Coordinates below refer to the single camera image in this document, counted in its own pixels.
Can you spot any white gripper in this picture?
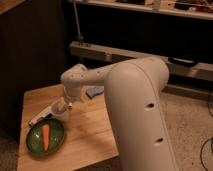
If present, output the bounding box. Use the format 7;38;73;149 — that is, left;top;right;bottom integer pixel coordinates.
57;90;77;112

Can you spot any white ceramic cup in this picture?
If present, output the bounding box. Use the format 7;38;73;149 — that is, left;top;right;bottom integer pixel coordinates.
51;101;69;122

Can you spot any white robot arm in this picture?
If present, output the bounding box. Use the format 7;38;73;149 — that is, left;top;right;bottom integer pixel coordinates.
61;57;179;171

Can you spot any blue cloth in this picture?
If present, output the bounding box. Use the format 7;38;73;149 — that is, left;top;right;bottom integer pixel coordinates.
86;86;104;99

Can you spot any white marker pen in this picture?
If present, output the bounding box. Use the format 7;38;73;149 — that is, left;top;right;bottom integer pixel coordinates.
28;107;51;126

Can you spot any orange carrot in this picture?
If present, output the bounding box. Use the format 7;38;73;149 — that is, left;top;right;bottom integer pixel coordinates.
42;124;50;151

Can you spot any wooden table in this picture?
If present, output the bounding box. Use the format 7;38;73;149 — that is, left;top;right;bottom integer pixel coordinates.
17;85;118;171

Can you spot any metal pole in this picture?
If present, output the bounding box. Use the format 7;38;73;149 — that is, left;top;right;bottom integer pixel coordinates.
73;0;83;45

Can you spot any green bowl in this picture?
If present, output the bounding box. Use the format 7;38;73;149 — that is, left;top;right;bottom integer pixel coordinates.
25;119;65;157

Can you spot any black handle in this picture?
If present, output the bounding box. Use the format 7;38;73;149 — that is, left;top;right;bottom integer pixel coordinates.
168;57;199;67

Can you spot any metal shelf rail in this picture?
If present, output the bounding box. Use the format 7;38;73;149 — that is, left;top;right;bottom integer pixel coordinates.
69;41;213;82

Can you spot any black cable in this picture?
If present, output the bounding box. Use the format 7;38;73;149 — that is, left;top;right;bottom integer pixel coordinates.
199;89;213;171

